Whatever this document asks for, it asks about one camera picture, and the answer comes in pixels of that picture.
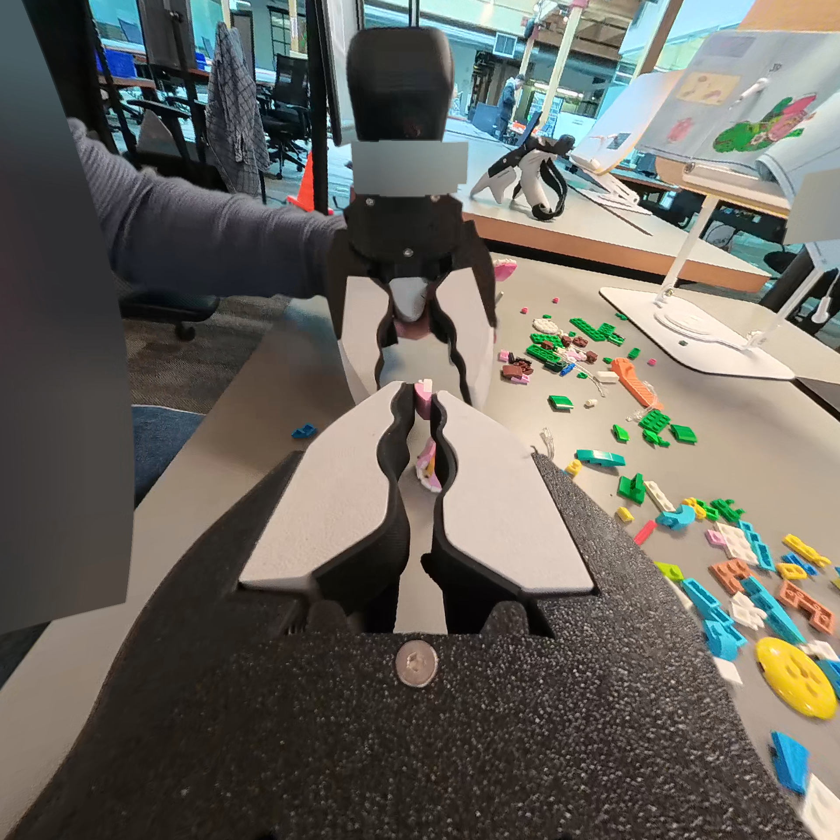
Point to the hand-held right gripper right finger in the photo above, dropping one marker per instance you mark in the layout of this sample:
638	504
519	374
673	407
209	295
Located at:
499	512

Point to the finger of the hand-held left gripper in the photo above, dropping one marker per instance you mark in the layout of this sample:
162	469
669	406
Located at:
472	328
361	328

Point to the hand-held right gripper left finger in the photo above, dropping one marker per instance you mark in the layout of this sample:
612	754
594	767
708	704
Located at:
328	499

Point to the person's left forearm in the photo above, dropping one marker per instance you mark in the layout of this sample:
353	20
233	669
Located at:
216	243

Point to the green lego flower assembly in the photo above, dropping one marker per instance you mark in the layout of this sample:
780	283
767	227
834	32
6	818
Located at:
505	269

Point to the small blue lego piece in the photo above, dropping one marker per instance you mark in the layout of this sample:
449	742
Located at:
304	432

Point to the clear plastic lego stem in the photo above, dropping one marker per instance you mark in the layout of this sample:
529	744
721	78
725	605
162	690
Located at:
550	441

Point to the teal curved lego piece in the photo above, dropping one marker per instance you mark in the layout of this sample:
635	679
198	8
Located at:
600	457

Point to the green lego slope tile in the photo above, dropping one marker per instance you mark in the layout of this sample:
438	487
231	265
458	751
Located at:
560	403

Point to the pile of green brown lego bricks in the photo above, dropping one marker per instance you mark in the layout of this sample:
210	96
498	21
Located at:
590	328

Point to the green studded lego block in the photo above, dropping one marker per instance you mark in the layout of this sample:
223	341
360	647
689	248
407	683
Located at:
631	489

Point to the red long lego bar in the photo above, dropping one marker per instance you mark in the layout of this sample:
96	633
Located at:
646	532

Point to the white long lego plate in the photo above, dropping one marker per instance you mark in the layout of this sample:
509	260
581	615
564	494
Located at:
659	497

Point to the orange lego brick separator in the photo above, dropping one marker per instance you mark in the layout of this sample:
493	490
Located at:
633	384

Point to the cyan round lego piece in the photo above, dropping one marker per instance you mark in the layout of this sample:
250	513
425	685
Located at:
676	518

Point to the spread of colourful lego parts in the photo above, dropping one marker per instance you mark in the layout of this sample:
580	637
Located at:
735	541

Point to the lego instruction booklet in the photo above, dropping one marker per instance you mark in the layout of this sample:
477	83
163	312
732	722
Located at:
728	98

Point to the yellow round lego disc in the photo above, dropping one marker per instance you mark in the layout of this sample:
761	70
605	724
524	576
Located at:
794	676

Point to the black office chair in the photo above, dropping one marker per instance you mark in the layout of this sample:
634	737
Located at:
289	111

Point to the orange traffic cone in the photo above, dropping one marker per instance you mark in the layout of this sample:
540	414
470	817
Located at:
307	190

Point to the spare gripper lying on table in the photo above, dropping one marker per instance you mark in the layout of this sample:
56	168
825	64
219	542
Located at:
535	174

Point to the checked shirt hanging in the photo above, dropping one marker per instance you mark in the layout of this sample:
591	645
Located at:
236	111

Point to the black chair wheel base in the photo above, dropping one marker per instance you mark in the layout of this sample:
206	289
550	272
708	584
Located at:
170	308

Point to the white book stand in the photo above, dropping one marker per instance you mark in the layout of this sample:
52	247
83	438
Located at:
695	341

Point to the white tilted board stand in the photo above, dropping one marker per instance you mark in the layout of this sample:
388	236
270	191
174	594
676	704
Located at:
623	118

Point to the blue storage bin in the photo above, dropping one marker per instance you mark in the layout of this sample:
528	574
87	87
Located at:
105	62

